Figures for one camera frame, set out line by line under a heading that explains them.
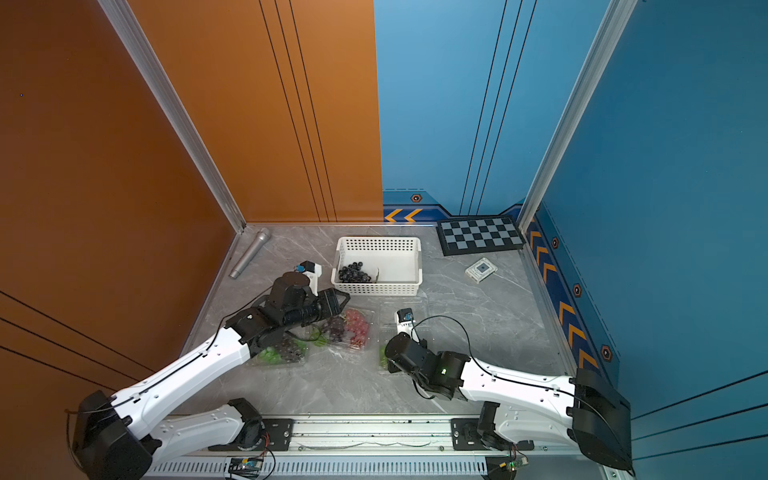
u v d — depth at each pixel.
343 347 0.85
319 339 0.85
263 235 1.12
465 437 0.73
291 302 0.59
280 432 0.74
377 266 1.07
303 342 0.85
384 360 0.84
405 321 0.68
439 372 0.55
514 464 0.70
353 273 0.99
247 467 0.72
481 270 1.05
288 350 0.81
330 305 0.67
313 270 0.71
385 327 0.90
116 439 0.38
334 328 0.86
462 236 1.12
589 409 0.41
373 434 0.76
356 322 0.87
